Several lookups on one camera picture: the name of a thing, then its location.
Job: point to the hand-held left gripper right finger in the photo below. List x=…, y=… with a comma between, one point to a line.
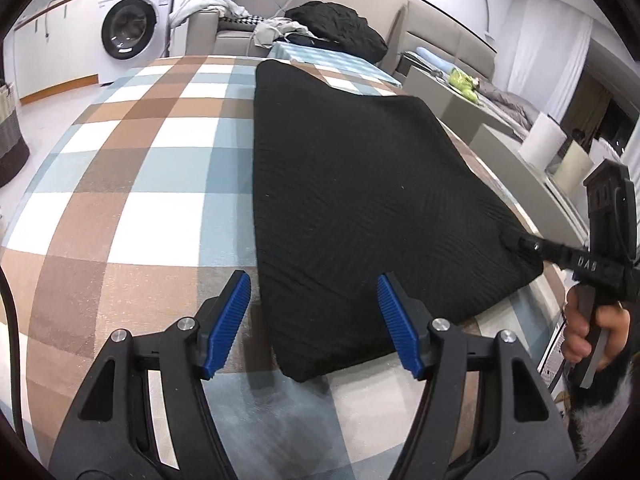
x=400, y=330

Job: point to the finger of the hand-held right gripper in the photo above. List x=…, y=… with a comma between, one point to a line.
x=530, y=246

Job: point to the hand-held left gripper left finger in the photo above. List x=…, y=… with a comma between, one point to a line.
x=227, y=325

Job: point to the black knit sweater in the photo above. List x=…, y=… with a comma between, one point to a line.
x=360, y=185

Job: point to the person's right forearm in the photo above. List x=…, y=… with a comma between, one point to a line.
x=605, y=420

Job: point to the person's right hand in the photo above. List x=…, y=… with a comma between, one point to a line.
x=617, y=330

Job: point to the cream container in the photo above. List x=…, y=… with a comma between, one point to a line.
x=575, y=167

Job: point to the beige stepped partition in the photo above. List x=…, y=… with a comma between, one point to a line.
x=500, y=160

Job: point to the white paper towel roll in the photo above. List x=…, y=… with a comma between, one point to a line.
x=542, y=142

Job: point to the dark cabinet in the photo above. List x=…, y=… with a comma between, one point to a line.
x=600, y=110

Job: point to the grey bedding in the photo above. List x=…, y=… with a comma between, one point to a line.
x=505, y=102

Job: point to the white curtain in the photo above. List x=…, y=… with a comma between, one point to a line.
x=550, y=60

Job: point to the green toy figure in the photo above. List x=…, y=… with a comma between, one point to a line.
x=462, y=82

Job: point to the brown blue checked tablecloth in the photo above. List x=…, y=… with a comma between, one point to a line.
x=150, y=160

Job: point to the blue pillow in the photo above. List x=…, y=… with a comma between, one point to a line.
x=435, y=59

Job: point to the beige bed headboard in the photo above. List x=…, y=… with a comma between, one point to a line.
x=450, y=40

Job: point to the teal checked tablecloth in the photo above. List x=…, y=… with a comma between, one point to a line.
x=345, y=62

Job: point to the beige sofa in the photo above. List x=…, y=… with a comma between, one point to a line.
x=230, y=40

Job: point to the woven basket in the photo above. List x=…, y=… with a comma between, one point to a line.
x=10, y=135

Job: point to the black jacket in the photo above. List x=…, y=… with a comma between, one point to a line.
x=340, y=27

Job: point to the grey white garment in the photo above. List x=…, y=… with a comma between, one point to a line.
x=270, y=32

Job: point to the black pouch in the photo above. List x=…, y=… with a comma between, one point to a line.
x=307, y=40

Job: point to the houndstooth cushion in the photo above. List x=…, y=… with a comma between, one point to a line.
x=245, y=20

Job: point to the white washing machine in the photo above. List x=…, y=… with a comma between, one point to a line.
x=130, y=30

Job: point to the light blue blanket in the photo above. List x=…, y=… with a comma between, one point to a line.
x=205, y=2

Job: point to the white kitchen counter unit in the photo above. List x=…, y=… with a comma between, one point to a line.
x=65, y=45

